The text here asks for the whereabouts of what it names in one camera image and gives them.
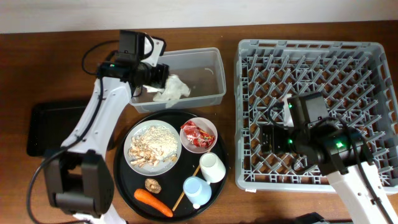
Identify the round black serving tray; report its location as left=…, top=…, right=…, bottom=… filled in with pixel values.
left=113, top=110, right=227, bottom=223

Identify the wooden chopstick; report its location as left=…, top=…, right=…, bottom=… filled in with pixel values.
left=172, top=164, right=201, bottom=212

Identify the white cup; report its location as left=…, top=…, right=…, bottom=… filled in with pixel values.
left=199, top=152, right=226, bottom=184

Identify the red snack wrapper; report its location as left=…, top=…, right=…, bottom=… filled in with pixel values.
left=181, top=121, right=215, bottom=149

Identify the black rectangular tray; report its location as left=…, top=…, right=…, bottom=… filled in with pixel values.
left=26, top=99, right=89, bottom=157

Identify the white tissue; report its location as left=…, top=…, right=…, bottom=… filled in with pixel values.
left=144, top=74, right=191, bottom=101

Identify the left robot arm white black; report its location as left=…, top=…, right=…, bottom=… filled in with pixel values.
left=26, top=30, right=169, bottom=223

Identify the light blue cup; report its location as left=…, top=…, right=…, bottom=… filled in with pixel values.
left=183, top=176, right=212, bottom=206

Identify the clear plastic waste bin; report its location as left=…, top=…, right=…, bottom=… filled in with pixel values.
left=130, top=47, right=226, bottom=113

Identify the orange carrot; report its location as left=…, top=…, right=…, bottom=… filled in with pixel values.
left=134, top=189, right=174, bottom=218

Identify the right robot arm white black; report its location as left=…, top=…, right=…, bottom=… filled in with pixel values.
left=266, top=93, right=397, bottom=223

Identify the grey dishwasher rack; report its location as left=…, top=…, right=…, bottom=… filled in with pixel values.
left=234, top=39, right=397, bottom=195

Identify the grey plate with food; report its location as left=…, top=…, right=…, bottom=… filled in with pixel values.
left=123, top=120, right=182, bottom=176

